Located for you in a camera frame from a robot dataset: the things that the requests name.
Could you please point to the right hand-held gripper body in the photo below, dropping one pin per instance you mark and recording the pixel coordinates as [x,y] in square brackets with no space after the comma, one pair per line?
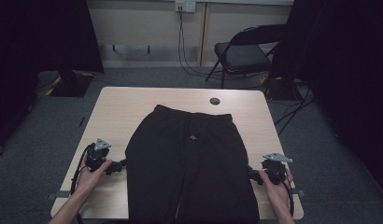
[275,171]

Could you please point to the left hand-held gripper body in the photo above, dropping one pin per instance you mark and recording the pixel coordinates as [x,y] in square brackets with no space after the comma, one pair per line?
[97,155]

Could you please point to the black pants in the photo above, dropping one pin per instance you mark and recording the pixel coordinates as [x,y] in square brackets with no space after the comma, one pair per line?
[186,174]

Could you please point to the person's right hand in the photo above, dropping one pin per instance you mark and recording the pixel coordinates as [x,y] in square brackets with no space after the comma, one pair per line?
[278,194]

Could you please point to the person's left hand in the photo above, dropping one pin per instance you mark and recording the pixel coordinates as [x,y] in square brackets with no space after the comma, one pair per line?
[88,182]

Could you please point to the grey tape strip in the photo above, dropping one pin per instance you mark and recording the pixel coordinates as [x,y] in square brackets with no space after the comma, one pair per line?
[300,193]
[60,194]

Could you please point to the small black floor strip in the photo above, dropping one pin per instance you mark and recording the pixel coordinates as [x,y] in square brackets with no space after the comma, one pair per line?
[82,121]

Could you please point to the grey round table grommet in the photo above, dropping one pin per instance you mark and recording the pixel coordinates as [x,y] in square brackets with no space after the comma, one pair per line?
[215,101]

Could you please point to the black curtain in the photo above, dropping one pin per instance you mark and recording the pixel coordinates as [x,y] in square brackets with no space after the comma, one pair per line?
[40,46]
[345,77]

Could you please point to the black folding chair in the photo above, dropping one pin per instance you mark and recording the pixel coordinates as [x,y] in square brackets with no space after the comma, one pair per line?
[242,56]

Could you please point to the black stand base plate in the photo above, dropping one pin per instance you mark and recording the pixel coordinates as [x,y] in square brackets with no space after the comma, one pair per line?
[281,90]
[71,85]

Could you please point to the white wall socket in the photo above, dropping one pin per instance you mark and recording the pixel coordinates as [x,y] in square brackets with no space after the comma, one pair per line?
[185,5]

